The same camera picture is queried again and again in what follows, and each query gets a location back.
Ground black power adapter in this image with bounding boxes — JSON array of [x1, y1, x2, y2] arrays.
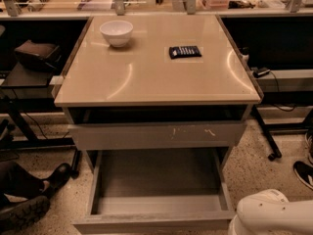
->
[[251, 68, 270, 78]]

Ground black side table frame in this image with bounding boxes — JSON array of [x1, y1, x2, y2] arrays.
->
[[0, 62, 82, 178]]

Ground beige drawer cabinet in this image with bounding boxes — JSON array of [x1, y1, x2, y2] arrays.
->
[[53, 14, 264, 174]]

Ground black boot lower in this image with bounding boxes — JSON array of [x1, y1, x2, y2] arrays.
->
[[0, 196, 50, 233]]

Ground black boot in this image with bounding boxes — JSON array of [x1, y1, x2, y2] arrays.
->
[[0, 196, 50, 233], [43, 163, 71, 199]]

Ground white ceramic bowl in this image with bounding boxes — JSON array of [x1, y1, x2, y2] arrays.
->
[[100, 21, 133, 47]]

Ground grey top drawer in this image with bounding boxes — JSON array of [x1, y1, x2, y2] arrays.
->
[[68, 121, 246, 151]]

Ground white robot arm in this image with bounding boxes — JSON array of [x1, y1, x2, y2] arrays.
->
[[228, 189, 313, 235]]

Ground dark blue snack packet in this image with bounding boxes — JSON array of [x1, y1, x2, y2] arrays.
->
[[168, 46, 201, 59]]

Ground black sneaker right side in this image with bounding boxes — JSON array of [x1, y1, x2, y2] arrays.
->
[[293, 162, 313, 190]]

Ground black table leg with caster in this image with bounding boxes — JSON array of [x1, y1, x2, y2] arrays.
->
[[252, 106, 282, 161]]

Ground grey drawer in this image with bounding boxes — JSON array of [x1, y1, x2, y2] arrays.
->
[[74, 148, 235, 235], [68, 121, 246, 151]]

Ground dark box on shelf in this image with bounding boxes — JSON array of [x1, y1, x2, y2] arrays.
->
[[14, 40, 61, 72]]

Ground black boot upper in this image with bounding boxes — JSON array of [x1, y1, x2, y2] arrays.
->
[[43, 163, 71, 199]]

